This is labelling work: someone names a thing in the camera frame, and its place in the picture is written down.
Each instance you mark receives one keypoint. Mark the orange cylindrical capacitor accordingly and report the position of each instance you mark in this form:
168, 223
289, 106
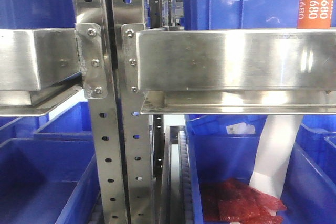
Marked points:
315, 14

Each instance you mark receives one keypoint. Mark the right steel shelf beam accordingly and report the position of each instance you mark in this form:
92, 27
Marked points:
245, 71

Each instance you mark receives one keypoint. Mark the steel shelf beam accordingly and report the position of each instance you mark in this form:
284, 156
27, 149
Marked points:
39, 70
245, 71

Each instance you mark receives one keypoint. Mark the left steel shelf beam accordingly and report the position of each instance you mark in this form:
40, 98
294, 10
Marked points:
39, 70

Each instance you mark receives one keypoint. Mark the blue bin lower centre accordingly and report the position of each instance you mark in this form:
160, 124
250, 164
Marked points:
308, 191

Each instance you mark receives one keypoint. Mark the right perforated steel upright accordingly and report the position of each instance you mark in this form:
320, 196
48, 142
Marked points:
129, 20

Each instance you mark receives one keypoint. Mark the perforated steel upright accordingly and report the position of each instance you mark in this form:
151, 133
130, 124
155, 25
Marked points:
96, 52
129, 20

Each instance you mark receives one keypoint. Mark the white paper strip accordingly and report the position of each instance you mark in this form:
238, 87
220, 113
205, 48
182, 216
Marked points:
273, 153

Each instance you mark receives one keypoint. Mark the red plastic bags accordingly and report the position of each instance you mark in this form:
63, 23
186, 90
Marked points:
234, 201

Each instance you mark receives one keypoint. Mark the left perforated steel upright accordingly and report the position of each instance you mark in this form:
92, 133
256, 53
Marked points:
96, 52

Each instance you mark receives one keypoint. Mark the blue bin lower left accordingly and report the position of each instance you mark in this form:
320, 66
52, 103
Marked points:
48, 168

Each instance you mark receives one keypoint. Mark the blue bin lower right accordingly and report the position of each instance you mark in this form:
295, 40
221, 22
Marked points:
316, 136

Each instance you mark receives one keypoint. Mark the blue bin upper left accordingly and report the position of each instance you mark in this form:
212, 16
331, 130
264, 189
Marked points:
30, 14

